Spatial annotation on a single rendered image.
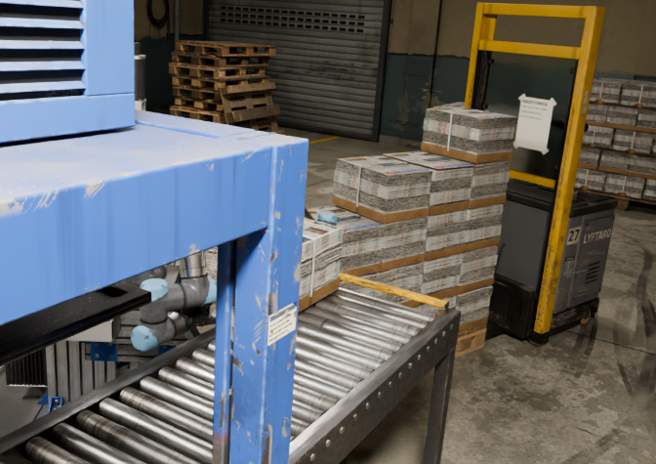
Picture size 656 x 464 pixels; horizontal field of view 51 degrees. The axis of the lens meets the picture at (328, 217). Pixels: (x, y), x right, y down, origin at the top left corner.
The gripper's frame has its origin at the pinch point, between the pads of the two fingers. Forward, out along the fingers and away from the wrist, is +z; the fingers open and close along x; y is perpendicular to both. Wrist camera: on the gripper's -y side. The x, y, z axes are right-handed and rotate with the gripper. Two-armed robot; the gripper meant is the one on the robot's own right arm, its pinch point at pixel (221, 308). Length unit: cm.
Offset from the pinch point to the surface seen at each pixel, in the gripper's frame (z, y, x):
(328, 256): 26.5, 15.8, -22.9
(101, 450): -74, 1, -28
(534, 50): 222, 82, -30
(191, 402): -48, 0, -30
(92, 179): -121, 76, -82
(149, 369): -43.3, 0.9, -11.9
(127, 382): -51, 1, -12
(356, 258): 96, -10, 2
